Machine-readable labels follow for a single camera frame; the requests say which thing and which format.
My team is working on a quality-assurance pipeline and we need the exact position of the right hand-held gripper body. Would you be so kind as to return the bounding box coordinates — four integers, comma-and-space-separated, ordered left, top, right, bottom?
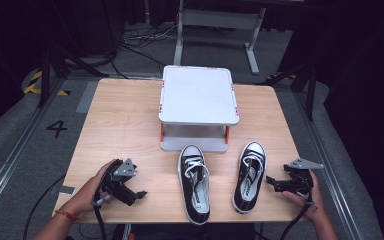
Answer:
279, 158, 324, 200

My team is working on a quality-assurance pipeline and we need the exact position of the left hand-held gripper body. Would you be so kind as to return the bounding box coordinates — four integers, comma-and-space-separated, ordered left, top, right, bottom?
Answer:
94, 158, 138, 201

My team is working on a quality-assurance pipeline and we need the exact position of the black canvas sneaker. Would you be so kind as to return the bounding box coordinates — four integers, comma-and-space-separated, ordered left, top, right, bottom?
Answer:
231, 140, 268, 215
177, 144, 212, 226

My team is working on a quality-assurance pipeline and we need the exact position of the white two-tier shoe rack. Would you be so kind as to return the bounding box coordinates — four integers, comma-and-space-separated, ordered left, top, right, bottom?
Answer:
158, 64, 240, 154

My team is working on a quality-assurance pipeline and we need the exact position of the person's right hand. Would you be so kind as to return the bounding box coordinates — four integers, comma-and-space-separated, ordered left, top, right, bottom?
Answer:
281, 169, 327, 223

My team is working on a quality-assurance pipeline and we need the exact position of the person's left hand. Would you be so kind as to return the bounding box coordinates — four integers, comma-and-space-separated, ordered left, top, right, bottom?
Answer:
61, 159, 118, 217

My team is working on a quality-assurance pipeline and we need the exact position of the grey metal plate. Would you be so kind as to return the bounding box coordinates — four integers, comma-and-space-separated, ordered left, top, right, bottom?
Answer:
49, 184, 77, 196

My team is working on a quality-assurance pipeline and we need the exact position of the person's dark clothing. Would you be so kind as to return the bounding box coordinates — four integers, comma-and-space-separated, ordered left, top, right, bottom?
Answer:
112, 222, 256, 240

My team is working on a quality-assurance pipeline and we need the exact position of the black metal stand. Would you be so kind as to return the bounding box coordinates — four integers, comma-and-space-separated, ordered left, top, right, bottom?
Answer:
256, 63, 318, 122
37, 46, 110, 108

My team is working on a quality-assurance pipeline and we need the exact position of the yellow and black floor tape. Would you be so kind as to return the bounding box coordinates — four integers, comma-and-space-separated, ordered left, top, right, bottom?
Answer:
23, 69, 71, 97

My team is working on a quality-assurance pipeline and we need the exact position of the metal floor rail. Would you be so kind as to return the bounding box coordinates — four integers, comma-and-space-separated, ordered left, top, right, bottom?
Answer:
291, 91, 364, 240
0, 79, 66, 214

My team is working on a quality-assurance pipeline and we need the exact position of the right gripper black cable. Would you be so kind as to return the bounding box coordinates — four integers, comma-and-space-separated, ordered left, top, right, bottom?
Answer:
279, 202, 314, 240

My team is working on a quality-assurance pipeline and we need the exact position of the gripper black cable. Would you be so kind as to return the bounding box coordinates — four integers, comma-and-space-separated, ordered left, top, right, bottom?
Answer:
92, 196, 108, 240
279, 202, 314, 240

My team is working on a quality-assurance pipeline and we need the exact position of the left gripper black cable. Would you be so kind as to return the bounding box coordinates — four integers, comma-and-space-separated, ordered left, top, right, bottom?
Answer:
92, 196, 108, 240

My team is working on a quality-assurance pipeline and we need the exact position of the red bracelet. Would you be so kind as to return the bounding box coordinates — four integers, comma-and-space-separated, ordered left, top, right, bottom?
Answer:
54, 209, 81, 224

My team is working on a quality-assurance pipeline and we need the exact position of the black floor cable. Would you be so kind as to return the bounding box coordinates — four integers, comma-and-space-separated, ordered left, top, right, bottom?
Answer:
22, 173, 67, 240

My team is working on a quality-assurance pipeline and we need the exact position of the bundle of floor cables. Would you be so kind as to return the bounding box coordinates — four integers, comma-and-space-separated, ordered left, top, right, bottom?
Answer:
108, 19, 181, 79

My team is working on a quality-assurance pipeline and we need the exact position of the grey metal desk frame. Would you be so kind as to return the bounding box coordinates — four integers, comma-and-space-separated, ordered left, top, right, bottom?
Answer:
173, 0, 268, 76

